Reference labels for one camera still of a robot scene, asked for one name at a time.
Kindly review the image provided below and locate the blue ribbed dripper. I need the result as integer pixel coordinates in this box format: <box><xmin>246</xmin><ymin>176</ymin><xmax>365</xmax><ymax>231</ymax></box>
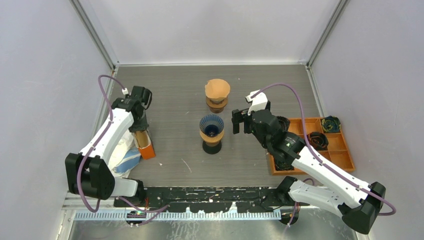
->
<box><xmin>199</xmin><ymin>114</ymin><xmax>225</xmax><ymax>137</ymax></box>

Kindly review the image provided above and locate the brown paper coffee filter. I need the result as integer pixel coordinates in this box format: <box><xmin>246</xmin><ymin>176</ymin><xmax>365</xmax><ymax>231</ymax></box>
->
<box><xmin>204</xmin><ymin>78</ymin><xmax>231</xmax><ymax>101</ymax></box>

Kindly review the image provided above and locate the red black carafe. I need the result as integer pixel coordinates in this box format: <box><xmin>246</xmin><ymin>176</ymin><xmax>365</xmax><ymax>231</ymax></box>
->
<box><xmin>202</xmin><ymin>142</ymin><xmax>222</xmax><ymax>155</ymax></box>

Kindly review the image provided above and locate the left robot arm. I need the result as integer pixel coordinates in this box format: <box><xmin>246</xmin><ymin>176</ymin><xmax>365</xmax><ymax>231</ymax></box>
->
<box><xmin>64</xmin><ymin>86</ymin><xmax>155</xmax><ymax>207</ymax></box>

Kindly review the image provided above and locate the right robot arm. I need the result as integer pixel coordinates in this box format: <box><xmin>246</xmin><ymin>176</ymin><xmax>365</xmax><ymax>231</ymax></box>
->
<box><xmin>231</xmin><ymin>109</ymin><xmax>386</xmax><ymax>234</ymax></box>

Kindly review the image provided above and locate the orange coffee filter box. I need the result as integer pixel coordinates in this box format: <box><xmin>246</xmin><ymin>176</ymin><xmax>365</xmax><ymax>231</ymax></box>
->
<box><xmin>133</xmin><ymin>130</ymin><xmax>156</xmax><ymax>160</ymax></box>

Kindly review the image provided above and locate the dark rolled coil back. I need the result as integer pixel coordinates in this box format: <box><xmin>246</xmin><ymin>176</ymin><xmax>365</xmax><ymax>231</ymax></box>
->
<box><xmin>277</xmin><ymin>116</ymin><xmax>291</xmax><ymax>132</ymax></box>

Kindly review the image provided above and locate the dark rolled coil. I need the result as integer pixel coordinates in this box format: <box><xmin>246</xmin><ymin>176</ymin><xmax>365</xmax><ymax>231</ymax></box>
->
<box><xmin>274</xmin><ymin>159</ymin><xmax>294</xmax><ymax>171</ymax></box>
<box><xmin>277</xmin><ymin>116</ymin><xmax>291</xmax><ymax>132</ymax></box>
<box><xmin>307</xmin><ymin>131</ymin><xmax>329</xmax><ymax>151</ymax></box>

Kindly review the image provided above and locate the dark rolled coil front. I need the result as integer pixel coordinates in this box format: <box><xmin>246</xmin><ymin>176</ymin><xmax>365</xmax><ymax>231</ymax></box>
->
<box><xmin>274</xmin><ymin>159</ymin><xmax>294</xmax><ymax>171</ymax></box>

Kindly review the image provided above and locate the dark rolled coil middle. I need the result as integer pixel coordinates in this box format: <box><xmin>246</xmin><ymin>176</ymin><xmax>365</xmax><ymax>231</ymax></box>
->
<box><xmin>307</xmin><ymin>131</ymin><xmax>329</xmax><ymax>151</ymax></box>

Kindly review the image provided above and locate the white blue plastic bag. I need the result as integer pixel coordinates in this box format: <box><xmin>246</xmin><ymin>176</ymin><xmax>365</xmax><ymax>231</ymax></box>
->
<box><xmin>108</xmin><ymin>130</ymin><xmax>141</xmax><ymax>178</ymax></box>

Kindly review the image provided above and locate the blue yellow rolled coil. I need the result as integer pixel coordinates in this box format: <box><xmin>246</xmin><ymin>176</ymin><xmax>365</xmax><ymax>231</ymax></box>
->
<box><xmin>320</xmin><ymin>115</ymin><xmax>341</xmax><ymax>134</ymax></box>

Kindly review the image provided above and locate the orange compartment tray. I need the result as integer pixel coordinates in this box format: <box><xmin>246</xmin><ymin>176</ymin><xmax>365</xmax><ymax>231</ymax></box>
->
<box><xmin>266</xmin><ymin>117</ymin><xmax>356</xmax><ymax>176</ymax></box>

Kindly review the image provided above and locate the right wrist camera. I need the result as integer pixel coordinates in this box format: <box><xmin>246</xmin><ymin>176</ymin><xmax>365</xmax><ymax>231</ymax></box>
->
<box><xmin>245</xmin><ymin>89</ymin><xmax>270</xmax><ymax>116</ymax></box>

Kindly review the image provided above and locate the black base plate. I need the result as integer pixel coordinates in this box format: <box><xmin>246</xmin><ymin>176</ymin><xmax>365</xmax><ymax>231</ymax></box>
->
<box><xmin>126</xmin><ymin>186</ymin><xmax>294</xmax><ymax>214</ymax></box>

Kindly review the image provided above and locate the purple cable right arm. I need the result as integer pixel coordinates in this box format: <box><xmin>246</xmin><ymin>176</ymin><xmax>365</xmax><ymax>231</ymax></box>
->
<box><xmin>250</xmin><ymin>82</ymin><xmax>397</xmax><ymax>233</ymax></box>

